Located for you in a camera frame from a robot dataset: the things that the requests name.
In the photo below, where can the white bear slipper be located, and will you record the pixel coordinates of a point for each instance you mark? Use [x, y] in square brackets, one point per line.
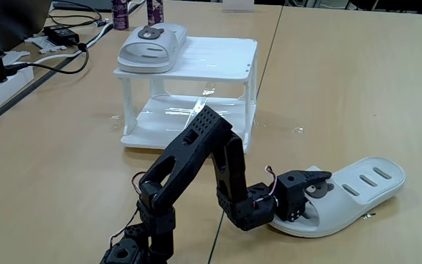
[159, 55]
[361, 190]

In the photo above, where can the white two-tier box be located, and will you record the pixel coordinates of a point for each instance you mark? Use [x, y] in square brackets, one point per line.
[214, 58]

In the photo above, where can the clear plastic film scrap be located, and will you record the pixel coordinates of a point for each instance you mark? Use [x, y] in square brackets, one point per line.
[116, 121]
[297, 129]

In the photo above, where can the silver foil scrap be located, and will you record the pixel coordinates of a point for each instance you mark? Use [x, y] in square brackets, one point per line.
[370, 215]

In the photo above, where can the white card stand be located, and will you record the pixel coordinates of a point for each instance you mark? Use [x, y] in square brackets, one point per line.
[238, 4]

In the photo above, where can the purple drink can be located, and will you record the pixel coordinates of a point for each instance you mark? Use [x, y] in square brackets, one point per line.
[155, 12]
[120, 16]

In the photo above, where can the black power adapter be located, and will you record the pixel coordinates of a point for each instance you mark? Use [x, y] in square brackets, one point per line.
[61, 35]

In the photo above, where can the black flat device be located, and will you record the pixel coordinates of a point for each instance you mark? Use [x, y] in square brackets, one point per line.
[83, 4]

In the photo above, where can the white plastic parts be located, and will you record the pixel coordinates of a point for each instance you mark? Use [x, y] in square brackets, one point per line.
[46, 44]

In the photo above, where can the white flat paper piece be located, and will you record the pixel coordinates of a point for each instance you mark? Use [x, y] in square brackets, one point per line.
[17, 56]

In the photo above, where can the dark laptop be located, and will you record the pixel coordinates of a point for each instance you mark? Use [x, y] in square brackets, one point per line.
[17, 22]

